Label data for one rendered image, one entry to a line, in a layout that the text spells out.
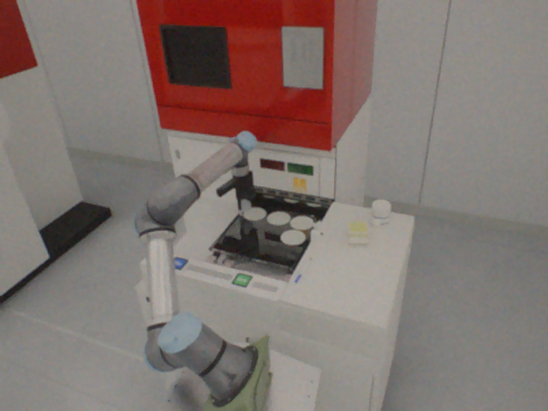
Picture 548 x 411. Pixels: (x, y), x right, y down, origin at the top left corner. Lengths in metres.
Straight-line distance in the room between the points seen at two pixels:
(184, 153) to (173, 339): 1.13
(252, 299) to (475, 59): 2.21
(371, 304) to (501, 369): 1.34
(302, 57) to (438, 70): 1.65
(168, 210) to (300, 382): 0.66
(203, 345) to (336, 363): 0.54
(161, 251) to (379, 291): 0.71
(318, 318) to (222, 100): 0.95
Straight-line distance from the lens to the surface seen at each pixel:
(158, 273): 1.37
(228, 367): 1.23
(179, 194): 1.34
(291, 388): 1.40
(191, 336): 1.19
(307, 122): 1.71
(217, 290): 1.54
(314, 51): 1.61
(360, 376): 1.57
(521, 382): 2.65
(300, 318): 1.45
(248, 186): 1.85
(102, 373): 2.66
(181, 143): 2.11
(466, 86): 3.16
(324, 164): 1.82
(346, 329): 1.42
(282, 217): 1.91
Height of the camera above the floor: 1.98
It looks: 33 degrees down
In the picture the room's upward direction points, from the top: 3 degrees counter-clockwise
